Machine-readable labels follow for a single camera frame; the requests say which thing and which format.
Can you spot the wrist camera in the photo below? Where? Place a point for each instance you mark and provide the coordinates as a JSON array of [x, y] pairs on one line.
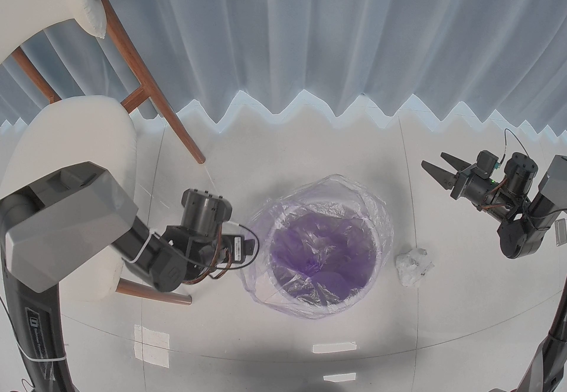
[[486, 162], [226, 235]]

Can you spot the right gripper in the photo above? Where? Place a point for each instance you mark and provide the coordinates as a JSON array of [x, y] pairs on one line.
[[471, 186]]

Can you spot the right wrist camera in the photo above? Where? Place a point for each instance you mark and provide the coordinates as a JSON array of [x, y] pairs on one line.
[[486, 162]]

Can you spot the white cushioned wooden chair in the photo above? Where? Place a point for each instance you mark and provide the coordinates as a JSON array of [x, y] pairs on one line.
[[66, 138]]

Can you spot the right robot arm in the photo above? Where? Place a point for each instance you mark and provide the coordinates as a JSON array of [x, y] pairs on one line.
[[522, 231]]

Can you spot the white trash bin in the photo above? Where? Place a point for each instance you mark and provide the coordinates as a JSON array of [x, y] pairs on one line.
[[377, 244]]

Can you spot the white paper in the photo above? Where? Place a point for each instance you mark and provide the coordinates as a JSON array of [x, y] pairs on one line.
[[414, 268]]

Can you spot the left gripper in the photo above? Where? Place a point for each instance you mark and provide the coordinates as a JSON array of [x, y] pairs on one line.
[[230, 255]]

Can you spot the purple plastic bag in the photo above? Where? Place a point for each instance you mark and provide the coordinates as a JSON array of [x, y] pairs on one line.
[[319, 248]]

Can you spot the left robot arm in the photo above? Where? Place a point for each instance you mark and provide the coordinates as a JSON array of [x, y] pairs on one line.
[[66, 222]]

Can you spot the pale blue curtain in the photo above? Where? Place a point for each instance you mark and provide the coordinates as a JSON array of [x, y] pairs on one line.
[[288, 27]]

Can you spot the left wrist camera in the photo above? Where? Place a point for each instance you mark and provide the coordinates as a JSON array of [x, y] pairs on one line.
[[226, 235]]

